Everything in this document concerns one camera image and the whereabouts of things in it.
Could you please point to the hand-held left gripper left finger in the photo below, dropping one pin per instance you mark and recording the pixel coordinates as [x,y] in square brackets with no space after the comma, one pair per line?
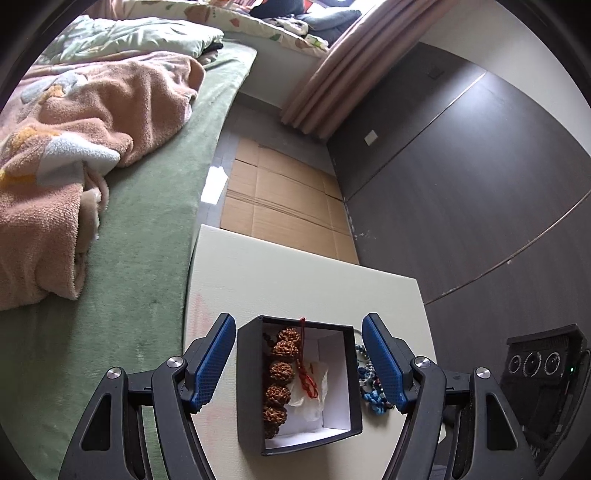
[212,364]

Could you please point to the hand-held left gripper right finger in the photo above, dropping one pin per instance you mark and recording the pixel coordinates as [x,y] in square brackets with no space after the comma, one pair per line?
[383,364]

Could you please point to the black jewelry box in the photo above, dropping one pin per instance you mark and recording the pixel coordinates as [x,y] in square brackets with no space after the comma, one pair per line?
[249,369]

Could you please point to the white plastic bag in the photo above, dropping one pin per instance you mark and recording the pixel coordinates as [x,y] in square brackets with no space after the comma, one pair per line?
[314,406]

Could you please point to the white low table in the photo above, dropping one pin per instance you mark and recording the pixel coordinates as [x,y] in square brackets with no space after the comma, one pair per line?
[300,277]

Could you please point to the green bed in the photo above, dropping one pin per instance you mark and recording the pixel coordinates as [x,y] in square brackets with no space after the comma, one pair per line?
[138,254]

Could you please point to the flat cardboard sheet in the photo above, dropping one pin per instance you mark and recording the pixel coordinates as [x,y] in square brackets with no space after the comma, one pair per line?
[277,198]

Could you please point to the pink fleece blanket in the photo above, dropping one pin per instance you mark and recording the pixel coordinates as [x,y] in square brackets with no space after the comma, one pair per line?
[92,115]

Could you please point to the pink curtain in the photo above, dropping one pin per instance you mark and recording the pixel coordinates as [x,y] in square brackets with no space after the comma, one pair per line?
[341,83]

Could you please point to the light green printed quilt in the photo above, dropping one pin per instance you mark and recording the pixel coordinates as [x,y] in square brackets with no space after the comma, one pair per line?
[138,37]

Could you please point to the printed window seat cushion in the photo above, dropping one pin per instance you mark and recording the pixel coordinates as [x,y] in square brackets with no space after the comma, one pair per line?
[258,27]

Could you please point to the grey pillow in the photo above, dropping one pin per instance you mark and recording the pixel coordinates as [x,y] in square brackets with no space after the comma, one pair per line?
[332,21]

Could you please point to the black garment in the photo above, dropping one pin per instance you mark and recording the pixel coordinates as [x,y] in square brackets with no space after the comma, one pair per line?
[277,7]

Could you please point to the white wall socket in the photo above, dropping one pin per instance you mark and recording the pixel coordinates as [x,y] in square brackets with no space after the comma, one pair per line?
[371,138]

